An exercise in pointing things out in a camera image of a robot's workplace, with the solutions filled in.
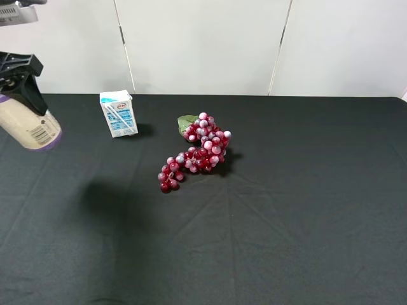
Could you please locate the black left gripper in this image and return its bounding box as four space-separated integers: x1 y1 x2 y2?
1 52 48 115

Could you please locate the beige can with purple ends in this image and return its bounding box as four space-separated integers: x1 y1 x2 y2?
1 95 62 151

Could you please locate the white label tag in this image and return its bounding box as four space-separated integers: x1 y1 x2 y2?
1 1 38 27

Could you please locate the white blue milk carton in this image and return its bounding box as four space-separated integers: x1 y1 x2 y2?
99 90 138 138

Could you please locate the red plastic grape bunch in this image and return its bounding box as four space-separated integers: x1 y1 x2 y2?
158 112 232 193

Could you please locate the black tablecloth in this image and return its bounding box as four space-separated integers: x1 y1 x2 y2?
1 95 406 304

